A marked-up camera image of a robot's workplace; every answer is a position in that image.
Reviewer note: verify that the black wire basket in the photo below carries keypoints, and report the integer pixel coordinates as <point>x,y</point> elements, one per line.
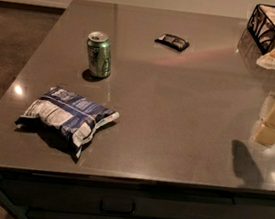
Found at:
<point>262,29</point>

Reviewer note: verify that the green soda can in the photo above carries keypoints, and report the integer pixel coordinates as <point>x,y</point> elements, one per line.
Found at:
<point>98,47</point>

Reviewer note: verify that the dark rxbar chocolate bar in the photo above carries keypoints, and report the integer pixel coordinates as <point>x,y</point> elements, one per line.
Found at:
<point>175,42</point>

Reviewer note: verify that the blue white chip bag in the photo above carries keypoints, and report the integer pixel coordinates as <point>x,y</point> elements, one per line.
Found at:
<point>76,117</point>

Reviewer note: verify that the upper drawer with handle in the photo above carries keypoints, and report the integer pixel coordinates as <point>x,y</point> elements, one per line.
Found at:
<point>82,199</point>

